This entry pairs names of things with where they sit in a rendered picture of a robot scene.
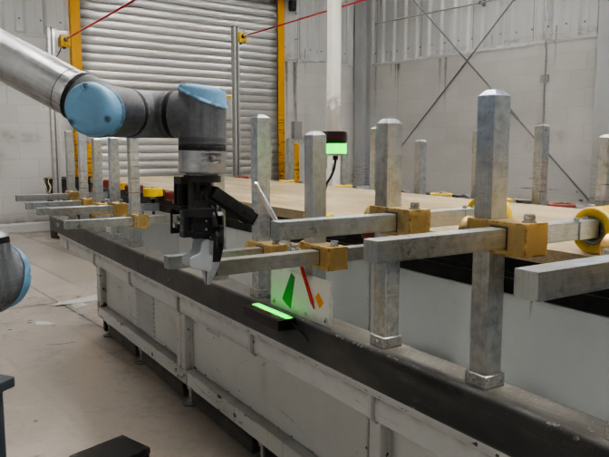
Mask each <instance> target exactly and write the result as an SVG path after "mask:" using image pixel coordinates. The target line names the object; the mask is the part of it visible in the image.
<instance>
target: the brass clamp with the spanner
mask: <svg viewBox="0 0 609 457"><path fill-rule="evenodd" d="M330 245H331V243H330V242H323V243H309V242H305V240H301V241H300V242H299V243H298V244H297V247H299V248H300V249H301V250H304V249H315V250H319V265H313V266H310V267H316V268H319V269H322V270H325V271H336V270H344V269H347V268H348V247H347V246H343V245H339V246H340V247H330Z"/></svg>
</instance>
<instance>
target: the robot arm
mask: <svg viewBox="0 0 609 457"><path fill-rule="evenodd" d="M0 82H2V83H5V84H7V85H9V86H10V87H12V88H14V89H16V90H17V91H19V92H21V93H23V94H25V95H27V96H29V97H31V98H32V99H34V100H36V101H38V102H40V103H41V104H43V105H45V106H47V107H49V108H51V109H52V110H54V111H56V112H59V113H60V114H61V115H62V116H63V117H64V118H66V119H67V120H68V122H69V123H70V124H71V125H72V127H73V128H74V129H75V130H76V131H78V132H79V133H81V134H84V135H87V136H90V137H94V138H104V137H126V138H130V139H138V138H177V139H179V172H180V173H186V175H183V177H180V176H174V207H170V234H173V233H179V236H180V237H182V238H193V241H192V249H191V250H190V251H189V252H188V253H186V254H184V255H183V256H182V259H181V261H182V264H183V265H185V266H188V267H191V268H195V269H198V270H202V274H203V278H204V281H205V284H206V285H210V283H211V281H212V280H213V278H214V276H215V275H216V272H217V270H218V265H219V261H220V260H221V256H222V252H223V247H224V215H223V212H222V211H221V208H222V209H224V210H225V211H227V212H228V213H230V214H231V215H233V216H234V217H235V219H237V220H238V221H239V222H240V223H243V224H246V225H247V224H249V225H254V223H255V221H256V219H257V217H258V214H257V213H255V211H254V210H253V209H251V208H250V207H249V206H247V205H245V204H242V203H241V202H240V201H238V200H237V199H235V198H233V197H232V196H230V195H229V194H227V193H226V192H225V191H223V190H222V189H221V188H219V187H216V186H213V185H211V182H221V176H220V175H219V174H224V173H226V160H227V152H226V148H227V146H226V145H227V95H226V92H225V91H224V90H223V89H221V88H219V87H215V86H209V85H202V84H194V83H180V84H179V86H178V91H143V90H137V89H131V88H125V87H119V86H114V85H111V84H109V83H107V82H105V81H103V80H101V79H99V78H98V77H96V76H94V75H92V74H90V73H87V72H83V71H81V70H79V69H77V68H75V67H73V66H71V65H69V64H68V63H66V62H64V61H62V60H60V59H58V58H56V57H54V56H52V55H50V54H48V53H47V52H45V51H43V50H41V49H39V48H37V47H35V46H33V45H31V44H29V43H27V42H26V41H24V40H22V39H20V38H18V37H16V36H14V35H12V34H9V33H8V32H7V31H5V30H3V29H1V28H0ZM173 214H179V215H178V216H177V221H179V224H175V228H173ZM210 237H211V238H210ZM30 272H31V267H30V264H29V261H28V259H27V257H26V256H25V254H24V253H23V252H22V250H20V249H19V248H16V247H15V246H13V245H11V243H10V238H9V234H7V233H6V232H4V231H3V230H1V229H0V312H3V311H5V310H6V309H8V308H9V307H12V306H15V305H16V304H18V303H19V302H20V301H21V300H22V299H23V298H24V297H25V295H26V294H27V292H28V290H29V287H30V285H31V279H32V277H31V275H30Z"/></svg>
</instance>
